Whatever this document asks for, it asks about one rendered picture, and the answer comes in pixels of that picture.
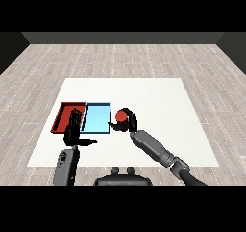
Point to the dark grey robot body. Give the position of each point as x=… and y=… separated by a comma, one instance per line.
x=123, y=179

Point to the red shallow open box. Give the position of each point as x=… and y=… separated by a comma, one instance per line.
x=62, y=115

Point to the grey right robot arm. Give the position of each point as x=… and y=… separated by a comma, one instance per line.
x=160, y=152

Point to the light blue shallow open box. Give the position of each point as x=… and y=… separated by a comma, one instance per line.
x=97, y=117

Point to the small red can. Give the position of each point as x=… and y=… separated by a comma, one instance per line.
x=121, y=116

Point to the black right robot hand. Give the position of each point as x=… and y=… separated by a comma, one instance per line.
x=131, y=120

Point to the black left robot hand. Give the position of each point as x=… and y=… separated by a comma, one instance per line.
x=71, y=134

